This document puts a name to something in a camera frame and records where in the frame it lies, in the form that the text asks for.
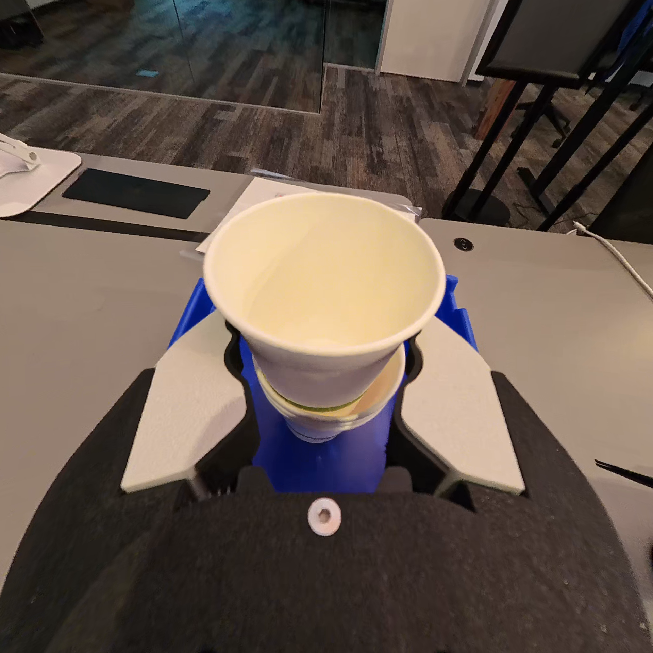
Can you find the white door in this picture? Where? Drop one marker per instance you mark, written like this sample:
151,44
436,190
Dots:
433,35

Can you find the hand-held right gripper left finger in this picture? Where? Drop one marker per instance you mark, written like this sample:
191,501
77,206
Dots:
188,408

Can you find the black pronged object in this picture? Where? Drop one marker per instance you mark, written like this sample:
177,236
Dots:
632,478

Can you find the blue jacket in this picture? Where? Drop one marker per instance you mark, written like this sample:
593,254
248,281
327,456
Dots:
625,41

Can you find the black office chair base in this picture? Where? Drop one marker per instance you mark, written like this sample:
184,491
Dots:
560,140

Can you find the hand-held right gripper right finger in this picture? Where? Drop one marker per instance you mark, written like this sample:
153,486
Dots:
454,413

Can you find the stack of white paper cups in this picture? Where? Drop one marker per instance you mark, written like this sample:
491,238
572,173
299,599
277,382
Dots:
311,431

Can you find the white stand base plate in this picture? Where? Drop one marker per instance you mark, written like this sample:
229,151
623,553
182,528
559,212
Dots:
46,178

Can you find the laminated printed paper sheet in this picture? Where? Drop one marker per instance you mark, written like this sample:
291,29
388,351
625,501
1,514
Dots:
240,204

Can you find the black monitor floor stand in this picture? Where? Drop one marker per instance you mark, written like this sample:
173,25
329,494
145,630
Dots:
477,206

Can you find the blue plastic bin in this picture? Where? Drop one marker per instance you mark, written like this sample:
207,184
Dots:
316,469

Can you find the round black desk grommet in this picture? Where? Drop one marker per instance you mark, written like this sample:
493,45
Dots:
462,244

